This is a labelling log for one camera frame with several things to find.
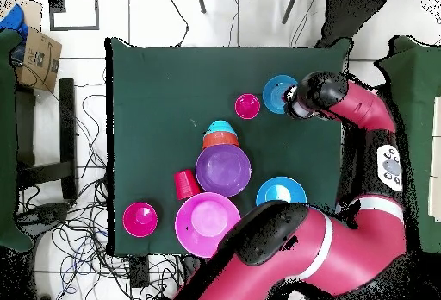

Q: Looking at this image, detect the grey black equipment base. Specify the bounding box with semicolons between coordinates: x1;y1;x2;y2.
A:
16;201;71;235

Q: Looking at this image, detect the small crimson bowl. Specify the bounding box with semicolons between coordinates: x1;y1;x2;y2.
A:
122;202;159;239

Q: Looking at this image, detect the cardboard box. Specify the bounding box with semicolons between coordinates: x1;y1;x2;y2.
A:
15;27;63;93

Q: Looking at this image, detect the green cloth covered table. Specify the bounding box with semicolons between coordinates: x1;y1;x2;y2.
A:
0;28;34;253
375;35;441;254

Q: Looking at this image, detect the orange bowl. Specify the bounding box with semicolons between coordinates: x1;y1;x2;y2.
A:
202;131;240;150

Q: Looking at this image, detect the wide purple bowl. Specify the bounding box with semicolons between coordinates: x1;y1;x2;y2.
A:
195;143;252;198

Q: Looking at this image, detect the red cup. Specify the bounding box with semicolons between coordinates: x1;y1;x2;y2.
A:
173;169;202;201

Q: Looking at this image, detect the dark green table cloth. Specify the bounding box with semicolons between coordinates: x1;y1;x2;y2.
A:
104;36;354;256

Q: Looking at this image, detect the blue bag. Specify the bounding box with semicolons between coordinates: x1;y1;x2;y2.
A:
0;3;29;39

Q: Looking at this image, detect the person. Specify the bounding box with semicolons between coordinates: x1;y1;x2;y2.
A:
314;0;395;49

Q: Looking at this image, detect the black wooden bench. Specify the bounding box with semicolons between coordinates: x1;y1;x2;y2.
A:
15;78;78;201

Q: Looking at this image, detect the ribbed pink-red cup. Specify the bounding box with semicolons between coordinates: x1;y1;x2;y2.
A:
234;93;262;121

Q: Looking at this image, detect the black square floor frame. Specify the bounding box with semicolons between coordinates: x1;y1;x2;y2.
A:
48;0;100;32

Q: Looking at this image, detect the white box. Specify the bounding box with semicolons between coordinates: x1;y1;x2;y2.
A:
427;95;441;223

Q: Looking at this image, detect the large pink bowl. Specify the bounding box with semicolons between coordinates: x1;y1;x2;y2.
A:
174;191;242;259

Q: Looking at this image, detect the black floor cable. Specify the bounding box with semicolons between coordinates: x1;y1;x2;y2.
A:
167;0;191;48

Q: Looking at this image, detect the deep blue bowl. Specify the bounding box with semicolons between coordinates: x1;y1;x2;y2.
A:
255;176;308;207

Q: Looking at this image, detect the flat-bottomed blue bowl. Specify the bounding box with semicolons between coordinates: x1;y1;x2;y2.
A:
262;74;299;116

